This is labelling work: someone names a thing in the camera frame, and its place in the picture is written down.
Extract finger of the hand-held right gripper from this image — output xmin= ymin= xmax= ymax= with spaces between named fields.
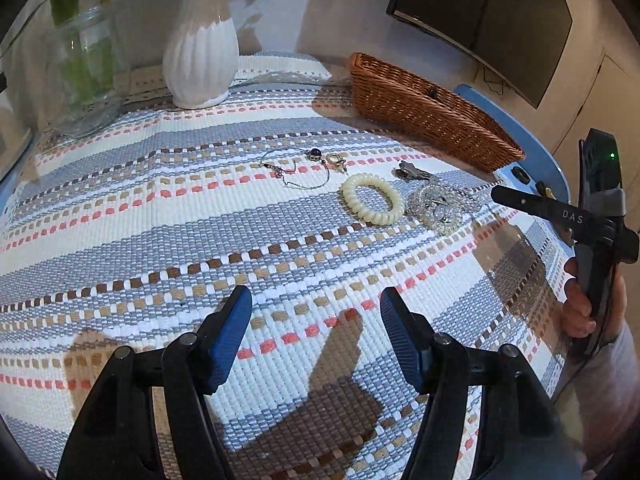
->
xmin=491 ymin=186 xmax=616 ymax=242

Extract clear glass vase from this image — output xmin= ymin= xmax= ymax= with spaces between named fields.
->
xmin=42 ymin=7 xmax=129 ymax=139

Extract striped woven table mat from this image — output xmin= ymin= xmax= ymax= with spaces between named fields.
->
xmin=0 ymin=52 xmax=576 ymax=480

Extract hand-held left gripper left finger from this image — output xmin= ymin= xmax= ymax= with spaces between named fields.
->
xmin=56 ymin=285 xmax=253 ymax=480

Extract cream spiral hair tie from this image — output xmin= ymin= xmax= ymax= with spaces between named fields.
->
xmin=340 ymin=172 xmax=405 ymax=224

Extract woven striped table cloth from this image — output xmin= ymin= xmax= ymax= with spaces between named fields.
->
xmin=112 ymin=54 xmax=333 ymax=107

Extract clear crystal bracelet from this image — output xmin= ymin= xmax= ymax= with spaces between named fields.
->
xmin=407 ymin=179 xmax=482 ymax=236

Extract white ribbed ceramic vase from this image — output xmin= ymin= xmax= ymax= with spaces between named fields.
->
xmin=162 ymin=0 xmax=241 ymax=110

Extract thin television cable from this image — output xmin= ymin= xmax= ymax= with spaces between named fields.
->
xmin=481 ymin=66 xmax=507 ymax=92

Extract brown wicker basket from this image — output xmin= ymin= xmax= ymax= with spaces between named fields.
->
xmin=348 ymin=52 xmax=527 ymax=174

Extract black flat screen television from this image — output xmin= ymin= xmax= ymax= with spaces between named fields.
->
xmin=386 ymin=0 xmax=574 ymax=110

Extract person's right forearm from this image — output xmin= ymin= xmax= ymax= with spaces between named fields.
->
xmin=552 ymin=280 xmax=640 ymax=466

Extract thin chain necklace blue bead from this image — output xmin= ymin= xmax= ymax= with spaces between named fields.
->
xmin=260 ymin=147 xmax=333 ymax=192

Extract person's right hand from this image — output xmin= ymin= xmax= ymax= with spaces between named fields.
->
xmin=563 ymin=257 xmax=598 ymax=339

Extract grey blue hair clip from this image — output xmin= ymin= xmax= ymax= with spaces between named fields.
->
xmin=392 ymin=162 xmax=434 ymax=182

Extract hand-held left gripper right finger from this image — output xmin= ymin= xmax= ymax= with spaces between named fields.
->
xmin=380 ymin=287 xmax=583 ymax=480

